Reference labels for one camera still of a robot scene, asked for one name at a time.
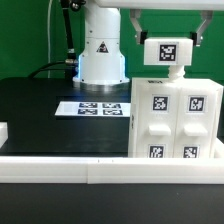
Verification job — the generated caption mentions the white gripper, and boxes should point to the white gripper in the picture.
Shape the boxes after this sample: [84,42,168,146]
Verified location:
[95,0,224,46]

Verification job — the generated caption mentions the white cabinet top block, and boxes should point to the white cabinet top block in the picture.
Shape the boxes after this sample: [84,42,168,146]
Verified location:
[144,38,193,66]

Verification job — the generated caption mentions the white cabinet door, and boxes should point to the white cabinet door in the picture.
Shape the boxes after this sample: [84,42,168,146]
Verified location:
[136,86,178,158]
[174,87,217,159]

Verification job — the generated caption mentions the white cabinet body box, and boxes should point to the white cabinet body box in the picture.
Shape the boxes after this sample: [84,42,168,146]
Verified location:
[128,67,223,158]

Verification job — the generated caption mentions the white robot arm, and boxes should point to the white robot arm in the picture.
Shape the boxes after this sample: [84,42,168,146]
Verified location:
[73,0,224,90]

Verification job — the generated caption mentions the white marker sheet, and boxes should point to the white marker sheet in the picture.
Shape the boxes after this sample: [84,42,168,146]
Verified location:
[55,101,130,117]

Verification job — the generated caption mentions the white cable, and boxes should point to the white cable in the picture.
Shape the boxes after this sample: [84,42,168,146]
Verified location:
[47,0,54,80]

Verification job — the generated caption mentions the white U-shaped fence frame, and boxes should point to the white U-shaped fence frame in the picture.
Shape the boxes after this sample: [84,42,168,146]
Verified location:
[0,121,224,185]

